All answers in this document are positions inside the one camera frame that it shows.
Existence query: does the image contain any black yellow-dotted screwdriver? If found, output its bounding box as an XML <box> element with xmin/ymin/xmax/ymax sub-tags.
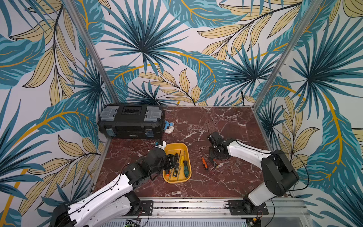
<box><xmin>172</xmin><ymin>150</ymin><xmax>182</xmax><ymax>178</ymax></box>

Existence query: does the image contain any blue white small object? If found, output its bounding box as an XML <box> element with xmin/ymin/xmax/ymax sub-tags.
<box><xmin>164</xmin><ymin>121</ymin><xmax>175</xmax><ymax>134</ymax></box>

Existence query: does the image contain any orange black screwdriver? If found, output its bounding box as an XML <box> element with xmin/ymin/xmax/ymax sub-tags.
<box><xmin>199</xmin><ymin>149</ymin><xmax>209</xmax><ymax>170</ymax></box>

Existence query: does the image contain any yellow plastic storage box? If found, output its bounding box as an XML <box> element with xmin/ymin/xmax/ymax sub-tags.
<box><xmin>163</xmin><ymin>143</ymin><xmax>192</xmax><ymax>184</ymax></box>

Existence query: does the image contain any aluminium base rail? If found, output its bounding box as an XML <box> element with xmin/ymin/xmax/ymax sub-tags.
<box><xmin>93</xmin><ymin>197</ymin><xmax>307</xmax><ymax>227</ymax></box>

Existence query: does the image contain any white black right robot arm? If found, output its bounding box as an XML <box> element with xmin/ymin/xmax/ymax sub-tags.
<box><xmin>208</xmin><ymin>131</ymin><xmax>299</xmax><ymax>209</ymax></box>

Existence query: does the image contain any green black screwdriver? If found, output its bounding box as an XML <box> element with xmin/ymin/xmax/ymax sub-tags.
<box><xmin>183</xmin><ymin>156</ymin><xmax>190</xmax><ymax>178</ymax></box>

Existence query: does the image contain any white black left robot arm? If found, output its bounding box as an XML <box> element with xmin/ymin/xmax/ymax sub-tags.
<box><xmin>50</xmin><ymin>146</ymin><xmax>178</xmax><ymax>227</ymax></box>

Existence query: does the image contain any yellow handle screwdriver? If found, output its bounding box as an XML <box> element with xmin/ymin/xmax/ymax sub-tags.
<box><xmin>179</xmin><ymin>155</ymin><xmax>185</xmax><ymax>168</ymax></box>

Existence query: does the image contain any aluminium corner post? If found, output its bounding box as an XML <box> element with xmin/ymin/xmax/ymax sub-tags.
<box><xmin>252</xmin><ymin>0</ymin><xmax>323</xmax><ymax>113</ymax></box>
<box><xmin>63</xmin><ymin>0</ymin><xmax>120</xmax><ymax>105</ymax></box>

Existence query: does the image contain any black plastic toolbox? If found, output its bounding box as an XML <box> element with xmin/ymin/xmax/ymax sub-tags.
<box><xmin>97</xmin><ymin>104</ymin><xmax>165</xmax><ymax>140</ymax></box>

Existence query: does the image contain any aluminium left corner post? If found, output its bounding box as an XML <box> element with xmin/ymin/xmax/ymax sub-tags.
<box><xmin>63</xmin><ymin>0</ymin><xmax>120</xmax><ymax>105</ymax></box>

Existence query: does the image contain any aluminium right corner post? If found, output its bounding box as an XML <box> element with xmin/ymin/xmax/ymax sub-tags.
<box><xmin>252</xmin><ymin>0</ymin><xmax>323</xmax><ymax>113</ymax></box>

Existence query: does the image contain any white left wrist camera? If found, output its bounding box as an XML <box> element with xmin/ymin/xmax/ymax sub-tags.
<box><xmin>155</xmin><ymin>140</ymin><xmax>166</xmax><ymax>150</ymax></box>

